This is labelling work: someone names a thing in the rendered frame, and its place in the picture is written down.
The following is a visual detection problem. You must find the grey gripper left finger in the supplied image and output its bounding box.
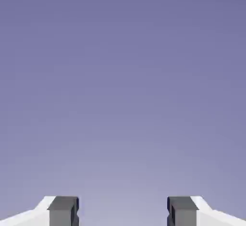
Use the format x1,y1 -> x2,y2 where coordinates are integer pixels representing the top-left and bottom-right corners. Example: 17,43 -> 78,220
0,195 -> 80,226

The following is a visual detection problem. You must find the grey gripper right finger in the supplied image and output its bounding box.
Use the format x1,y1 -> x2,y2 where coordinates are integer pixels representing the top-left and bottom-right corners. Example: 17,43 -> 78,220
166,195 -> 246,226

